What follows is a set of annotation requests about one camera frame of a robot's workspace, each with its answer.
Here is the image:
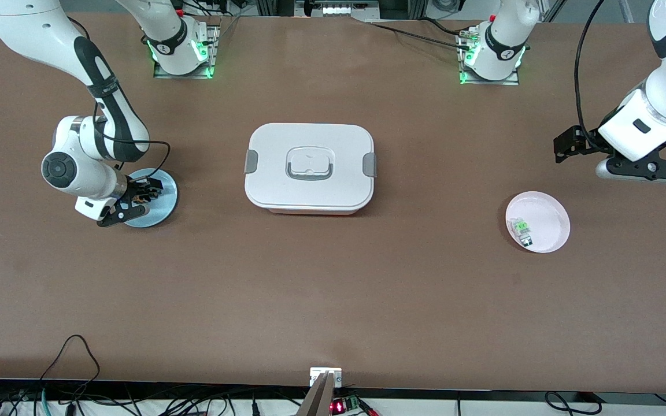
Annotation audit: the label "white lidded storage box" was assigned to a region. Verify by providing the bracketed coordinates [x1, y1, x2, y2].
[244, 122, 378, 216]

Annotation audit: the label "grey metal bar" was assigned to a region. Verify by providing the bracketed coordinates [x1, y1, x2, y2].
[297, 372, 337, 416]

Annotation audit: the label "light blue plate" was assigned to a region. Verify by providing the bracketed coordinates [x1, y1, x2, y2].
[120, 168, 178, 228]

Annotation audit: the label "aluminium frame with light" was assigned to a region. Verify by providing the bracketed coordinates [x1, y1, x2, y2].
[255, 0, 427, 18]

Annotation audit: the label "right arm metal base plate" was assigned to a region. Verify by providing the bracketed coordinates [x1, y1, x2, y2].
[153, 23, 220, 79]

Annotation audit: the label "pink plate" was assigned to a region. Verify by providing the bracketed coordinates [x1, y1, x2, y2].
[505, 191, 571, 254]

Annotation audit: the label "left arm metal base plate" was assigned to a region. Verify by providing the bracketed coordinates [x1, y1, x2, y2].
[457, 29, 520, 86]

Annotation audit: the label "green and clear switch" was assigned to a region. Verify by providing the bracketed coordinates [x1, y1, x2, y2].
[512, 218, 535, 247]

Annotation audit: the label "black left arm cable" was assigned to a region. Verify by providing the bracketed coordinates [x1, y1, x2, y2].
[573, 0, 607, 140]

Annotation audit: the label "black coiled cable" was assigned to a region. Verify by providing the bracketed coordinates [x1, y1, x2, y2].
[545, 391, 601, 415]

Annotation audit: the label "black cables along table edge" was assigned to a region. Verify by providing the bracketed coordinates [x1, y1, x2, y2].
[367, 18, 473, 46]

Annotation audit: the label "circuit board with red display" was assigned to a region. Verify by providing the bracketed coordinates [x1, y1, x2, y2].
[331, 395, 364, 414]

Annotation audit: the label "black looped cable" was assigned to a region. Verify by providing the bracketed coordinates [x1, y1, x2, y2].
[38, 335, 101, 399]

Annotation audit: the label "small white mounting bracket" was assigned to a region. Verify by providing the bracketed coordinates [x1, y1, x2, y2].
[310, 367, 343, 387]

